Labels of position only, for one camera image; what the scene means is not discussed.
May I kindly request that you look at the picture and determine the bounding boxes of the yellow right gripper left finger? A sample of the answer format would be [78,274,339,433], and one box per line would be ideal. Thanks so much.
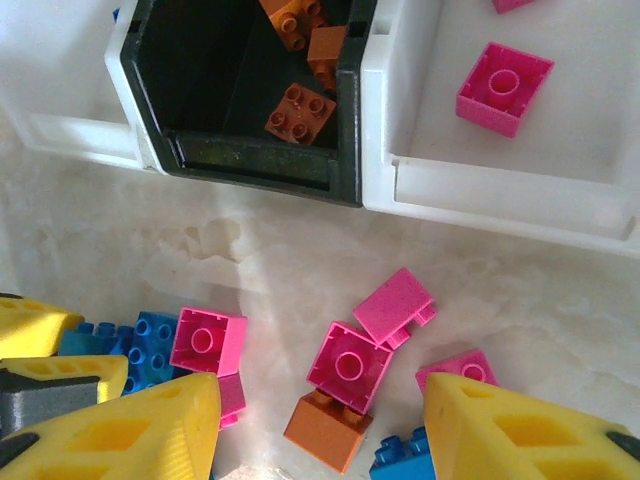
[0,372,223,480]

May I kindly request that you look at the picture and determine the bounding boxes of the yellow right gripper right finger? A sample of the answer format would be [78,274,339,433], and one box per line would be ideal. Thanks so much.
[423,371,640,480]

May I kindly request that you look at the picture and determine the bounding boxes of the pink lego brick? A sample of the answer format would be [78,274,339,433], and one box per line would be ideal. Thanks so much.
[169,306,249,379]
[352,266,437,352]
[455,41,556,139]
[305,320,394,416]
[217,373,248,431]
[414,348,501,397]
[491,0,537,15]

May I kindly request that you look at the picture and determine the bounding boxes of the orange lego brick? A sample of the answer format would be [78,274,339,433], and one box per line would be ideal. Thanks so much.
[257,0,332,53]
[306,25,350,92]
[283,388,375,474]
[264,82,338,147]

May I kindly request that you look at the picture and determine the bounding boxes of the blue six-stud lego brick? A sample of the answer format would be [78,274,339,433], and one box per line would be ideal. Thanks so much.
[121,310,194,397]

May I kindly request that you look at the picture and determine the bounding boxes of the white plastic bin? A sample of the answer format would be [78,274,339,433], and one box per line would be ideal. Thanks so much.
[360,0,640,259]
[0,0,149,170]

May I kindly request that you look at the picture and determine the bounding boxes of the black plastic bin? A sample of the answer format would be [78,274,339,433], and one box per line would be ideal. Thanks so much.
[119,0,379,209]

